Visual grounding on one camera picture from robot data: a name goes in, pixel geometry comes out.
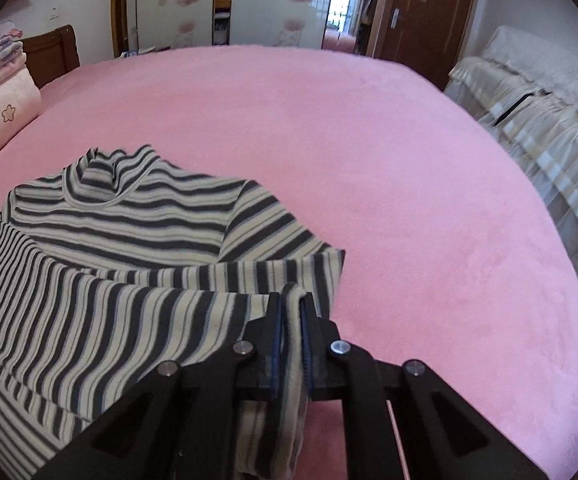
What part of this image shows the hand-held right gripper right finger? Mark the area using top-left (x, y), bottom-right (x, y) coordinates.
top-left (299, 294), bottom-right (550, 480)

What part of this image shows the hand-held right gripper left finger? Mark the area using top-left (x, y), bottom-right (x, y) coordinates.
top-left (34, 292), bottom-right (285, 480)

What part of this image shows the black white striped shirt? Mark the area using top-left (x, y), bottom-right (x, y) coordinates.
top-left (0, 145), bottom-right (346, 480)

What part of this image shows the pink pillow with flower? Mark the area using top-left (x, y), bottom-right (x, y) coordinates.
top-left (0, 65), bottom-right (42, 186)

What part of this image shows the wooden headboard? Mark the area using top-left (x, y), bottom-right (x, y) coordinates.
top-left (20, 25), bottom-right (80, 90)

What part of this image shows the pink bed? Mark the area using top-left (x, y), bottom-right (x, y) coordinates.
top-left (0, 45), bottom-right (578, 480)

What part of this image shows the wooden nightstand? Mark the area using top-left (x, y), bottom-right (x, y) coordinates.
top-left (119, 46), bottom-right (170, 58)

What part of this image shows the wardrobe with floral sliding doors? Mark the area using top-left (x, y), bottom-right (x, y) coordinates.
top-left (111, 0), bottom-right (385, 58)

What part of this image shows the piano under white lace cover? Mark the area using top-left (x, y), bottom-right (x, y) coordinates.
top-left (444, 25), bottom-right (578, 301)

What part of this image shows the brown wooden door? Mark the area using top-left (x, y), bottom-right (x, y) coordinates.
top-left (369, 0), bottom-right (480, 91)

